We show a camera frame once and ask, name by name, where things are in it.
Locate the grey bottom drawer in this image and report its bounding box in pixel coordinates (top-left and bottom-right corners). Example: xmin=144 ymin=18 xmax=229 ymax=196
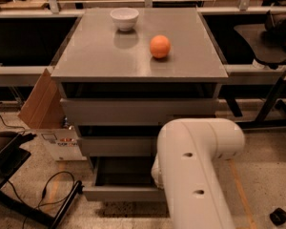
xmin=83 ymin=156 xmax=166 ymax=202

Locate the black office chair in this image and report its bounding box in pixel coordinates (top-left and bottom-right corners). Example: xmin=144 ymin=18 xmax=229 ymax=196
xmin=234 ymin=10 xmax=286 ymax=69

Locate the grey drawer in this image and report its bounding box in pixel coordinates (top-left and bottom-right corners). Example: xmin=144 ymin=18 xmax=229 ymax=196
xmin=83 ymin=156 xmax=166 ymax=202
xmin=77 ymin=136 xmax=156 ymax=156
xmin=60 ymin=98 xmax=218 ymax=126

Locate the grey drawer cabinet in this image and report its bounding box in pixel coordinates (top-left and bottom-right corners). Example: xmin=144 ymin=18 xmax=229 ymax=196
xmin=50 ymin=7 xmax=229 ymax=183

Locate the orange ball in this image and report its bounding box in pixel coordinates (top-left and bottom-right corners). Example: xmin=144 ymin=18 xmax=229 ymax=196
xmin=150 ymin=35 xmax=171 ymax=59

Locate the black table leg frame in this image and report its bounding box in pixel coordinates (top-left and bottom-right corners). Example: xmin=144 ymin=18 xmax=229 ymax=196
xmin=238 ymin=70 xmax=286 ymax=129

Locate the black stand frame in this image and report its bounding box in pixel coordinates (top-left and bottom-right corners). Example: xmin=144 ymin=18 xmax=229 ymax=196
xmin=0 ymin=131 xmax=87 ymax=229

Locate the black cable on floor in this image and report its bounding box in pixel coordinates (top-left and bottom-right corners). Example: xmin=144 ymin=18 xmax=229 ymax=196
xmin=6 ymin=171 xmax=76 ymax=229

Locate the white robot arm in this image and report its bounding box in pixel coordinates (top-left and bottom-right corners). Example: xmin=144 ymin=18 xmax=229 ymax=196
xmin=152 ymin=118 xmax=245 ymax=229

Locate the open cardboard box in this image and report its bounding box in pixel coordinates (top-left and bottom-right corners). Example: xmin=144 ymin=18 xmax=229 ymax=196
xmin=18 ymin=70 xmax=86 ymax=161

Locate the grey top drawer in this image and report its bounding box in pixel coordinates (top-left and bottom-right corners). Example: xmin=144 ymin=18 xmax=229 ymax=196
xmin=60 ymin=98 xmax=218 ymax=126

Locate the grey middle drawer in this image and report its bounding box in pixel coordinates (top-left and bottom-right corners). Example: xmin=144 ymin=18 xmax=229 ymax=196
xmin=77 ymin=136 xmax=156 ymax=156

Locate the white ceramic bowl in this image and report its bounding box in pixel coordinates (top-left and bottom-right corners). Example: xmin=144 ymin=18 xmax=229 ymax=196
xmin=110 ymin=8 xmax=139 ymax=31

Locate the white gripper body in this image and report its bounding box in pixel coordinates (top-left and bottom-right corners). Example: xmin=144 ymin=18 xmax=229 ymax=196
xmin=151 ymin=156 xmax=164 ymax=189

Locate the black chair base right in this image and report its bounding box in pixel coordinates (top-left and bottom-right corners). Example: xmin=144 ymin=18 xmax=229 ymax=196
xmin=270 ymin=208 xmax=286 ymax=226

